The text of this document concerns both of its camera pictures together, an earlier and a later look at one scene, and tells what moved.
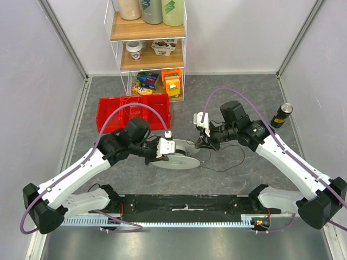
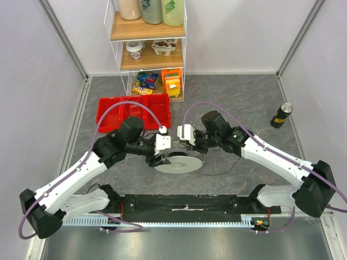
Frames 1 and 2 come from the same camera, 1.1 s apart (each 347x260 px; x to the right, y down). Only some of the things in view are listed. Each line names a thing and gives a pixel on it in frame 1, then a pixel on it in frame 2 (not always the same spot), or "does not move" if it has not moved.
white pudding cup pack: x=164 y=47 does not move
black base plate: x=185 y=204 does not move
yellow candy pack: x=142 y=91 does not move
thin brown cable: x=227 y=169 -> x=216 y=174
